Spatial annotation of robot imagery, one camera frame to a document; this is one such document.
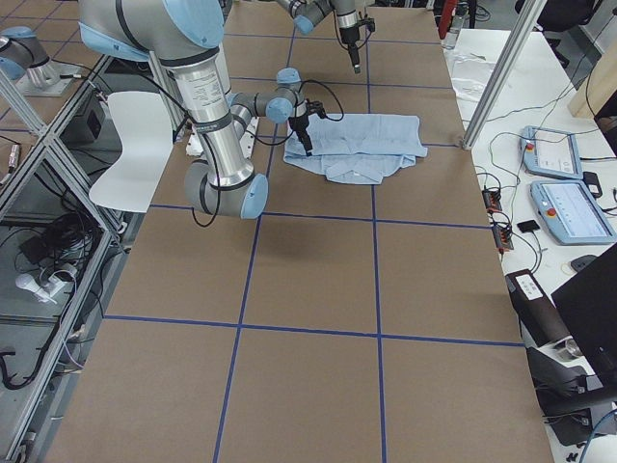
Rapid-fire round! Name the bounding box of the black computer mouse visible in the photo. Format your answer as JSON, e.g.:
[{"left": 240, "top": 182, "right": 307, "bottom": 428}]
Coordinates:
[{"left": 570, "top": 255, "right": 597, "bottom": 272}]

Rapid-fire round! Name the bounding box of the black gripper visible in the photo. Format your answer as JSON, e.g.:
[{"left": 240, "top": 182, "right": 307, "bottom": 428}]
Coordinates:
[
  {"left": 288, "top": 98, "right": 327, "bottom": 156},
  {"left": 338, "top": 17, "right": 375, "bottom": 74}
]

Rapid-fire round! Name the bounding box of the upper blue teach pendant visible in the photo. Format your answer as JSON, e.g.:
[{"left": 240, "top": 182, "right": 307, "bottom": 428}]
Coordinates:
[{"left": 521, "top": 125, "right": 583, "bottom": 179}]

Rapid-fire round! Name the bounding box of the white plastic chair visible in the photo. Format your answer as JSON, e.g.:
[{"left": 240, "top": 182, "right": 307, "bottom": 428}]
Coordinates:
[{"left": 89, "top": 91, "right": 174, "bottom": 213}]

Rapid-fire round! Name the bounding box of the lower blue teach pendant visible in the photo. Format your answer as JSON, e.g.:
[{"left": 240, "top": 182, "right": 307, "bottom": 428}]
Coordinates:
[{"left": 529, "top": 180, "right": 616, "bottom": 245}]

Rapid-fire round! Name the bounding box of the small black phone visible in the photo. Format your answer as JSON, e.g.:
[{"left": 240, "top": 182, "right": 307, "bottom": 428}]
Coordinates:
[{"left": 517, "top": 220, "right": 541, "bottom": 233}]

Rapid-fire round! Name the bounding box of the orange circuit board lower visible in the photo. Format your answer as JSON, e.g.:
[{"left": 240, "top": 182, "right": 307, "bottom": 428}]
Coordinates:
[{"left": 491, "top": 223, "right": 514, "bottom": 255}]

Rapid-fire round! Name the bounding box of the black power adapter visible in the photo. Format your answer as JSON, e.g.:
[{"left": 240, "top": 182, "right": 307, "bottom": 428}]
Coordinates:
[{"left": 583, "top": 171, "right": 603, "bottom": 199}]

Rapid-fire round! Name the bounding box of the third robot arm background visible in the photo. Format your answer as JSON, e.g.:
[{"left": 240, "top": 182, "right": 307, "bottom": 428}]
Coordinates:
[{"left": 1, "top": 26, "right": 82, "bottom": 96}]

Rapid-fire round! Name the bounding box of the aluminium frame post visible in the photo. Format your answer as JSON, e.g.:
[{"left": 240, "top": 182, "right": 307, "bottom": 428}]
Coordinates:
[{"left": 461, "top": 0, "right": 547, "bottom": 150}]

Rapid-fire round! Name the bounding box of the brown cardboard box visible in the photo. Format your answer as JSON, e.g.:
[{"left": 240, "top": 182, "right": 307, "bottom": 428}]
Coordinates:
[{"left": 505, "top": 269, "right": 571, "bottom": 346}]

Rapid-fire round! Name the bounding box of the white power strip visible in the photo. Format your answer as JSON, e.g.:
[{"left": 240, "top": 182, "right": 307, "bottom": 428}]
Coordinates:
[{"left": 15, "top": 270, "right": 77, "bottom": 304}]

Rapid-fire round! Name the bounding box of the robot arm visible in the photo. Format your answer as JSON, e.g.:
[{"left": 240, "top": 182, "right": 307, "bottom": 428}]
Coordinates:
[
  {"left": 276, "top": 0, "right": 375, "bottom": 74},
  {"left": 79, "top": 1, "right": 326, "bottom": 219}
]

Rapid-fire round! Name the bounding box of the orange circuit board upper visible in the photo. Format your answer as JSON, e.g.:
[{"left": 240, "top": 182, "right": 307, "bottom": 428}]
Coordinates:
[{"left": 482, "top": 189, "right": 502, "bottom": 213}]

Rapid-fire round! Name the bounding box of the black monitor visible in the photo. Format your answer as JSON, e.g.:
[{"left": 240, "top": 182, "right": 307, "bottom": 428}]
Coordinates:
[{"left": 551, "top": 246, "right": 616, "bottom": 382}]

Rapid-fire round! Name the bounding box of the black monitor stand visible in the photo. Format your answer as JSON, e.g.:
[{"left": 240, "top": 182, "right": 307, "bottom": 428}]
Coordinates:
[{"left": 526, "top": 347, "right": 616, "bottom": 446}]

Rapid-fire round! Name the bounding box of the blue teach pendant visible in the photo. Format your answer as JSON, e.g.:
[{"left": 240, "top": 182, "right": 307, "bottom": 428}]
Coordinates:
[
  {"left": 521, "top": 125, "right": 583, "bottom": 179},
  {"left": 529, "top": 180, "right": 616, "bottom": 245}
]

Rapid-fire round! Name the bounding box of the orange circuit board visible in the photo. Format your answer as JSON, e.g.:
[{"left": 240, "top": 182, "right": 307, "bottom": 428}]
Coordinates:
[
  {"left": 482, "top": 189, "right": 502, "bottom": 213},
  {"left": 491, "top": 223, "right": 514, "bottom": 255}
]

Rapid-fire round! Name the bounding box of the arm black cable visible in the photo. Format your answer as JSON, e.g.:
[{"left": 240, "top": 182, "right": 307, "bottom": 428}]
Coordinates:
[{"left": 190, "top": 79, "right": 346, "bottom": 228}]

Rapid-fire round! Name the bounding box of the light blue button shirt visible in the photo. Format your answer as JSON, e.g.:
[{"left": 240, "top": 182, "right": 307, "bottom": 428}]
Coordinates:
[{"left": 283, "top": 114, "right": 428, "bottom": 185}]

